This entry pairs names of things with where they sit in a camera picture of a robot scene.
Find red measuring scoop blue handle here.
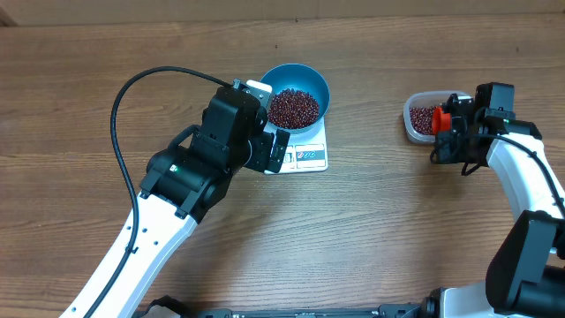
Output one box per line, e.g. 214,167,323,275
431,107,452,136

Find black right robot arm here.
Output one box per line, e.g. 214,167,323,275
414,82,564,317

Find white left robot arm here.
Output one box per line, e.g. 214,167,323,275
63,80,290,317

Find white digital kitchen scale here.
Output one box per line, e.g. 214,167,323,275
279,118,328,174

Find red beans in bowl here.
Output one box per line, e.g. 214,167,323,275
267,88,320,129

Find teal blue bowl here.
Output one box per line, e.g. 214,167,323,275
260,64,331,131

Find clear plastic container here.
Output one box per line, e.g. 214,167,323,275
403,90,471,145

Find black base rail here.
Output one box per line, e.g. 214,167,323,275
132,296,440,318

